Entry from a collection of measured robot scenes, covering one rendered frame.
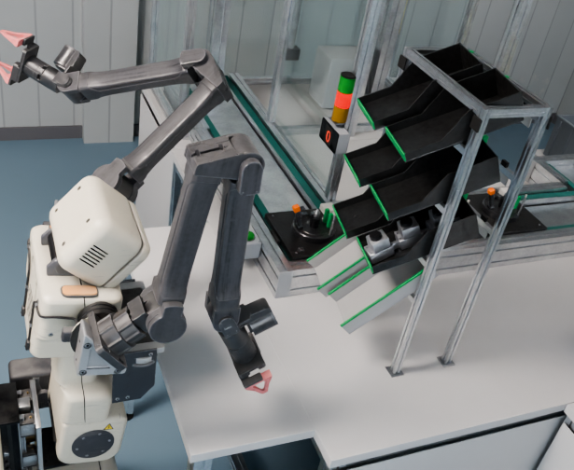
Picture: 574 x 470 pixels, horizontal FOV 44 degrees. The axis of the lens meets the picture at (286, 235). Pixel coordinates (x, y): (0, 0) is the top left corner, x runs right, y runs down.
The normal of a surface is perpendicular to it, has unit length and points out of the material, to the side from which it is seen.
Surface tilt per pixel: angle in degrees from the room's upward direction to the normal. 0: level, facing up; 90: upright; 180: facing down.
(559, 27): 90
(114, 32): 90
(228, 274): 90
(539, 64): 90
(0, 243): 0
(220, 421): 0
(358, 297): 45
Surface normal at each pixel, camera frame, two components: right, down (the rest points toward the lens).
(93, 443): 0.36, 0.58
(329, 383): 0.16, -0.81
